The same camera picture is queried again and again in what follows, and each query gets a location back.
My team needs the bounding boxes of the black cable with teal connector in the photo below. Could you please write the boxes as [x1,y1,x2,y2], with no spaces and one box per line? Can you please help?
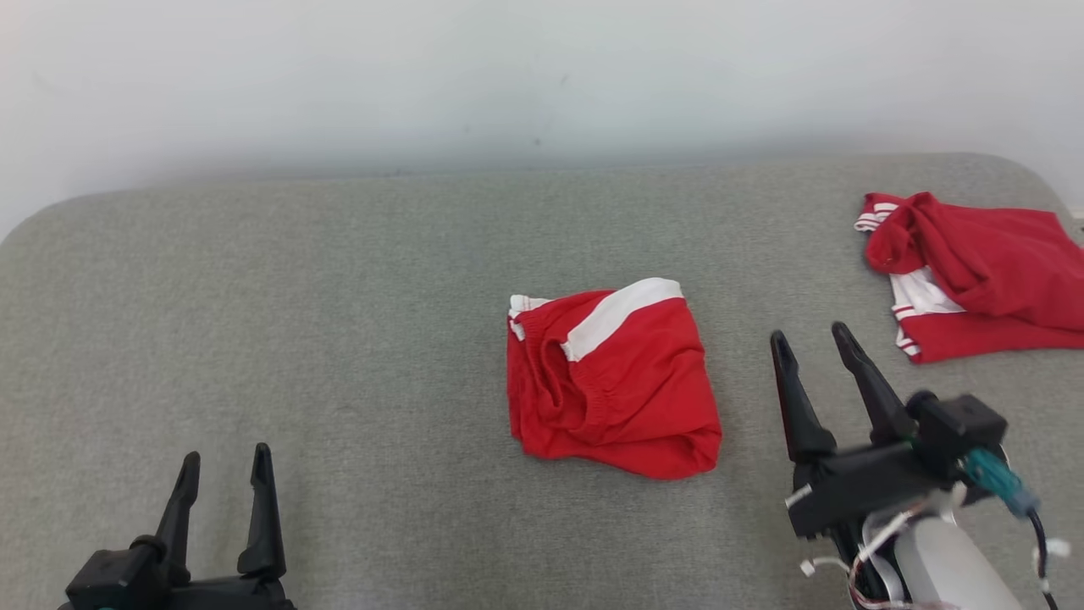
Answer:
[964,447,1071,610]

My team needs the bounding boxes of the red white lettered jersey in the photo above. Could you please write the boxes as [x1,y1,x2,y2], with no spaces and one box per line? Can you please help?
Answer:
[854,191,1084,366]

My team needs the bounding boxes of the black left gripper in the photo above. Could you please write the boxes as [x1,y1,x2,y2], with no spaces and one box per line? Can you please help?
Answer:
[56,442,297,610]

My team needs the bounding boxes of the white and red wire bundle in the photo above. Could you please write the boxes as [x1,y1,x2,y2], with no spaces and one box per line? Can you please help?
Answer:
[799,500,943,610]

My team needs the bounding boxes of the red shorts with white stripe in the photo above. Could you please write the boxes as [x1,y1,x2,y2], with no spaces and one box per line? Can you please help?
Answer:
[506,277,724,482]

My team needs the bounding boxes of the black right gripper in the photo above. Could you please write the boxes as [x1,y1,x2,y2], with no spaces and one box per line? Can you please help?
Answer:
[768,321,1009,541]

